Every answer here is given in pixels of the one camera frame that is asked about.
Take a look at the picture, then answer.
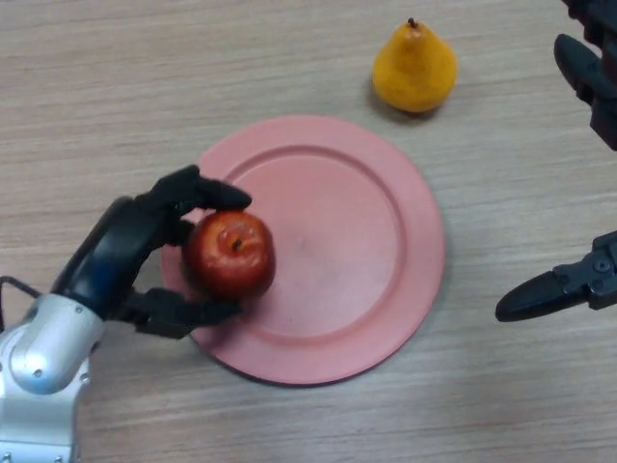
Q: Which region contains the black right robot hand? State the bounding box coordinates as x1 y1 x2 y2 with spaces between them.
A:
495 0 617 323

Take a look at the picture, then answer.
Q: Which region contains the pink round plate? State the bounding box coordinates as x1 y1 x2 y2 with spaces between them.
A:
161 114 446 386

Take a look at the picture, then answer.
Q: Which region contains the red apple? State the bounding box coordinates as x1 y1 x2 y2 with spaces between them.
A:
185 210 277 300

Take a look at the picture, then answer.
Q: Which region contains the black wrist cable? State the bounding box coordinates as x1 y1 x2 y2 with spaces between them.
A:
0 275 42 334

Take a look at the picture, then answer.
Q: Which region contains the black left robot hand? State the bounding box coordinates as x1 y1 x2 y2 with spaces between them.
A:
51 164 253 340

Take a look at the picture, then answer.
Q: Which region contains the yellow pear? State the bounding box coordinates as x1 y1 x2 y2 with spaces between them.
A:
372 17 458 114

